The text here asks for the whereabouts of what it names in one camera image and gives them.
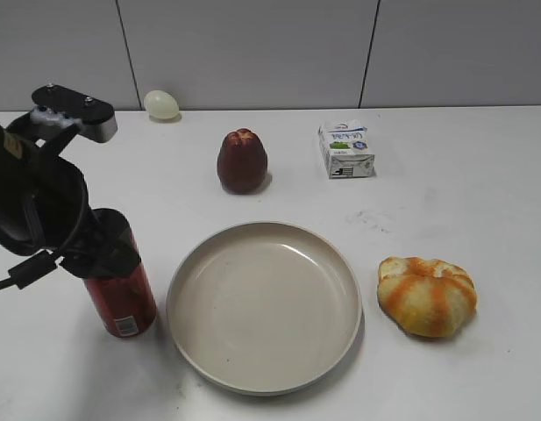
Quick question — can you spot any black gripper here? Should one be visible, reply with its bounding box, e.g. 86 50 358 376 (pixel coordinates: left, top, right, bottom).
0 117 141 277

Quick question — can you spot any red cola can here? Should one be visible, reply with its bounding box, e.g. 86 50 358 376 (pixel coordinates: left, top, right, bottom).
82 209 159 339

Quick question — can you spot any white round plate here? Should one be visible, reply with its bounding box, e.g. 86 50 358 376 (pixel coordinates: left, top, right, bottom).
166 222 364 396

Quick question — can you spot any pale green egg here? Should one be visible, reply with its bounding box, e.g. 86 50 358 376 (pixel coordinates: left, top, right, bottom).
143 90 180 120

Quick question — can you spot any dark red wax apple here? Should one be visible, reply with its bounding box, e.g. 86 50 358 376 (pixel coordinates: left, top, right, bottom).
217 128 267 194

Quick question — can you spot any white milk carton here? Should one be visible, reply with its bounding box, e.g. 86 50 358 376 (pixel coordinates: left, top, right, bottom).
317 119 375 179

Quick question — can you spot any orange striped bread bun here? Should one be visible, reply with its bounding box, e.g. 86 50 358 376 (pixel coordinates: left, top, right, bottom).
377 256 477 339

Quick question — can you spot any black cable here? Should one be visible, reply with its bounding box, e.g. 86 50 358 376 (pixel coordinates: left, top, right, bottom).
0 192 105 294

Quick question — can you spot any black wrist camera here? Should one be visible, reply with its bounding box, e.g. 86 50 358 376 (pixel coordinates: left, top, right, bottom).
7 83 117 143

